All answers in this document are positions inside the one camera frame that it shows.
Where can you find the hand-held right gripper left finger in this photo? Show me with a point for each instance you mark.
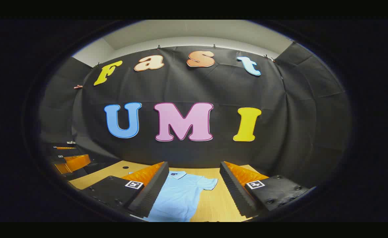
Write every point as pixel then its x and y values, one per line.
pixel 151 193

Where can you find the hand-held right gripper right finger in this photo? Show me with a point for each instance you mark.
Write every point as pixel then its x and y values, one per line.
pixel 235 190

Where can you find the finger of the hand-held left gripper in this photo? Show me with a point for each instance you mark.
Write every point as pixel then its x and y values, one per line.
pixel 63 151
pixel 76 162

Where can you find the black backdrop cloth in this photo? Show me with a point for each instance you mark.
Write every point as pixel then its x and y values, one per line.
pixel 180 86

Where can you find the light blue T-shirt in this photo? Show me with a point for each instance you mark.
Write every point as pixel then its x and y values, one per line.
pixel 180 198

